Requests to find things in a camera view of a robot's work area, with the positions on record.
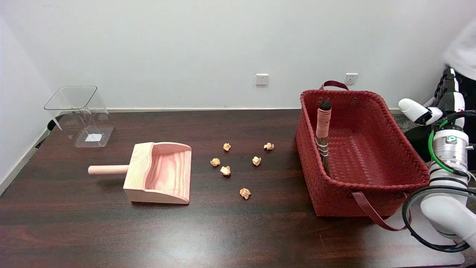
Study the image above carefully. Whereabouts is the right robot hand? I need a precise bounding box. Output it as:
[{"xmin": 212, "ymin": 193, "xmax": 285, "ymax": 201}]
[{"xmin": 399, "ymin": 67, "xmax": 467, "ymax": 127}]

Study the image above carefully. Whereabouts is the small straw hand broom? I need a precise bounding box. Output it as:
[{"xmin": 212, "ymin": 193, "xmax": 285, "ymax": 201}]
[{"xmin": 315, "ymin": 98, "xmax": 332, "ymax": 176}]

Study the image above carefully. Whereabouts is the red woven basket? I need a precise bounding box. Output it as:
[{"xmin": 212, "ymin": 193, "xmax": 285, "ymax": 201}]
[{"xmin": 295, "ymin": 80, "xmax": 430, "ymax": 232}]

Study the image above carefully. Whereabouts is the wooden dustpan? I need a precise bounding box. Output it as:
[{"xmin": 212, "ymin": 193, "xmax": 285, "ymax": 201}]
[{"xmin": 88, "ymin": 142, "xmax": 192, "ymax": 205}]

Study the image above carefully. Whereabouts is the clear plastic bin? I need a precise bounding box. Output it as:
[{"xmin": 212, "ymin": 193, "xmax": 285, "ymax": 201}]
[{"xmin": 44, "ymin": 86, "xmax": 114, "ymax": 148}]

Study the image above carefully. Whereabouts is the black braided cable bundle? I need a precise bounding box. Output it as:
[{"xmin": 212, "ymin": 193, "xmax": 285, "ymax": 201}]
[{"xmin": 431, "ymin": 109, "xmax": 476, "ymax": 131}]

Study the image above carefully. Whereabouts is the green cable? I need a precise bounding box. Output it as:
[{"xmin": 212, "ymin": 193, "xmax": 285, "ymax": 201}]
[{"xmin": 428, "ymin": 119, "xmax": 470, "ymax": 175}]

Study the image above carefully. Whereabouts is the black cable loop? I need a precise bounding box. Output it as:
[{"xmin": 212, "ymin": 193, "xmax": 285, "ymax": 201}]
[{"xmin": 402, "ymin": 186, "xmax": 476, "ymax": 253}]

